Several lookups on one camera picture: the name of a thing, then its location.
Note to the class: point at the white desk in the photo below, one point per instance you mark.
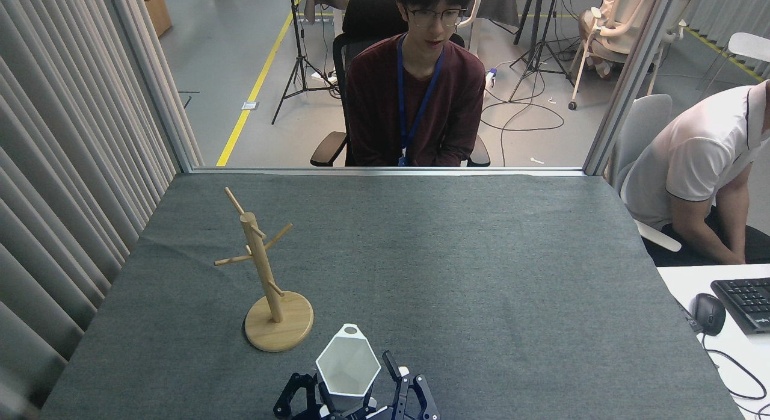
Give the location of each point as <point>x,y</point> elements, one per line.
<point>737,348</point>

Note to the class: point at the white hexagonal cup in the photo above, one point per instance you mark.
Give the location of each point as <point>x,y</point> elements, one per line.
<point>348,366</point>

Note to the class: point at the floor socket plate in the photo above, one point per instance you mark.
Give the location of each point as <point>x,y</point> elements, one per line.
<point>249,105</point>

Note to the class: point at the grey table cloth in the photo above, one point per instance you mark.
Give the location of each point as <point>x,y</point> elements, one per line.
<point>481,257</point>

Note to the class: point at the white chair with thin legs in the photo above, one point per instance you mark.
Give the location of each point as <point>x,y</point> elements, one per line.
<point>749,46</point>

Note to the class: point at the black office chair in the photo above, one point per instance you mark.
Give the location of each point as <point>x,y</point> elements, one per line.
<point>328,148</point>

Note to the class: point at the person in white shirt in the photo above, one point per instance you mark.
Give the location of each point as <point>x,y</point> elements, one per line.
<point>698,155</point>

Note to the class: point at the black tripod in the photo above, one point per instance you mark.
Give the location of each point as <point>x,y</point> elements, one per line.
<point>541,41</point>
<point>297,47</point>

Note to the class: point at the white wheeled chair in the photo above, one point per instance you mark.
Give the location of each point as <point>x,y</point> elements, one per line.
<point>625,23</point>

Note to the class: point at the silver aluminium post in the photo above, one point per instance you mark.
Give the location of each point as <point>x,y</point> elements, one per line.
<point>150,77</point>
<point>631,77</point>

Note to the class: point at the wooden cup rack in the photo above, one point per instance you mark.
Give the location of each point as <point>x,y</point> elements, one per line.
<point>278,325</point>

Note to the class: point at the black computer mouse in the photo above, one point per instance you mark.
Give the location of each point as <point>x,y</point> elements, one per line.
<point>710,313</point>

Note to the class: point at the beige pleated curtain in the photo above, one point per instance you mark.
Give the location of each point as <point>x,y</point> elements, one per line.
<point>54,167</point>
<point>734,11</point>

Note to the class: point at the black keyboard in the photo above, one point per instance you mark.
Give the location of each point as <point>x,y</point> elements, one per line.
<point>746,299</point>

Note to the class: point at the grey shell chair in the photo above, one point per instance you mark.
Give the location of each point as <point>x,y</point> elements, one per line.
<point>640,122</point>

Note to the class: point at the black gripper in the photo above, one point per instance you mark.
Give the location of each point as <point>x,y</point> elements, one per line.
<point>361,414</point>

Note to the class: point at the cardboard box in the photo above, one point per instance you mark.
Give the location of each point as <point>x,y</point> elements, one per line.
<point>157,11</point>

